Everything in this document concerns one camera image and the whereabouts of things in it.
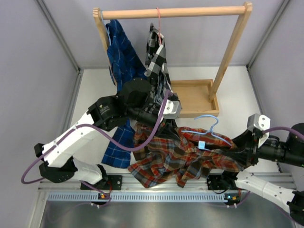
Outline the white slotted cable duct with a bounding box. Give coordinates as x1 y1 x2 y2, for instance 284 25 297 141
47 192 228 203

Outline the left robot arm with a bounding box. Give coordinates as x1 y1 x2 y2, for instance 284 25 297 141
34 78 181 190

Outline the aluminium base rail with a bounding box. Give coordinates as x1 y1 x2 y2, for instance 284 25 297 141
38 173 296 192

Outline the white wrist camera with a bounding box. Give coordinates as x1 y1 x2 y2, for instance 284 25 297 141
247 114 270 148
162 100 182 119

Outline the light blue hanger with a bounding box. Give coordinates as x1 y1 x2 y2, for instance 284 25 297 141
183 114 232 146
101 10 111 46

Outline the wooden clothes rack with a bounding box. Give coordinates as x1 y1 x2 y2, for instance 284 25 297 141
93 2 253 118

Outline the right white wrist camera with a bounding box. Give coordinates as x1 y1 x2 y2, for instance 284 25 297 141
247 114 270 148

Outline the blue plaid shirt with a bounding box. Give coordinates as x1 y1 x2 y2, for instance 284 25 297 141
102 19 146 169

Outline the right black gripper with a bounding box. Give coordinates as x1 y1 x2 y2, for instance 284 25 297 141
221 129 304 168

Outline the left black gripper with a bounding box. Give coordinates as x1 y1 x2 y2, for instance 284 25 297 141
127 104 182 141

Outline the red brown plaid shirt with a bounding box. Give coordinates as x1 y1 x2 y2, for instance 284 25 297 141
127 127 246 188

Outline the black white checked shirt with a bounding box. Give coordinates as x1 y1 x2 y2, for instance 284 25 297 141
145 23 172 105

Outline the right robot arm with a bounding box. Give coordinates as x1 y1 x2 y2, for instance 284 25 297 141
220 123 304 226

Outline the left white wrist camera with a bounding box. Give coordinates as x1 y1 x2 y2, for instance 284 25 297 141
162 100 182 119

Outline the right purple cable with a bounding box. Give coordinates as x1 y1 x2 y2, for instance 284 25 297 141
261 126 304 138

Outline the pink wire hanger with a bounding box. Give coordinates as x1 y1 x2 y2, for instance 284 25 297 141
156 7 163 45

